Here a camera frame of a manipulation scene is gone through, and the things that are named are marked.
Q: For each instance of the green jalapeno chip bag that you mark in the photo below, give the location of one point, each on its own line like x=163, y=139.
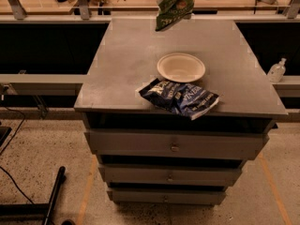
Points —
x=172, y=11

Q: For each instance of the blue chip bag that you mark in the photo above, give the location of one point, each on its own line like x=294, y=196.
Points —
x=185, y=99

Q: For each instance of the white paper bowl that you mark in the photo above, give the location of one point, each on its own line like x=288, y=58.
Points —
x=181, y=67

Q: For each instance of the grey drawer cabinet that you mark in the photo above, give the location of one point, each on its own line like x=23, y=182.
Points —
x=126, y=60

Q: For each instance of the top grey drawer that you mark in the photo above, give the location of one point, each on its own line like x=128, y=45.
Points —
x=148, y=143

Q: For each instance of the grey drawer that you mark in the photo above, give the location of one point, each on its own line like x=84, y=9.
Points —
x=148, y=143
x=166, y=175
x=142, y=195

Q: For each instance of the bottom grey drawer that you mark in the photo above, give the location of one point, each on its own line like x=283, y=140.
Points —
x=142, y=195

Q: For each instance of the middle grey drawer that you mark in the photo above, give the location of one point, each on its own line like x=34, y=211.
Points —
x=166, y=175

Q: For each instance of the black stand leg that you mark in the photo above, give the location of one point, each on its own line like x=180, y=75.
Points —
x=59, y=180

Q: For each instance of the clear sanitizer bottle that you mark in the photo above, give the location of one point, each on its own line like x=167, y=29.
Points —
x=277, y=71

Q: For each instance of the wooden workbench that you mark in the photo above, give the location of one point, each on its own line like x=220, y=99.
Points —
x=47, y=7

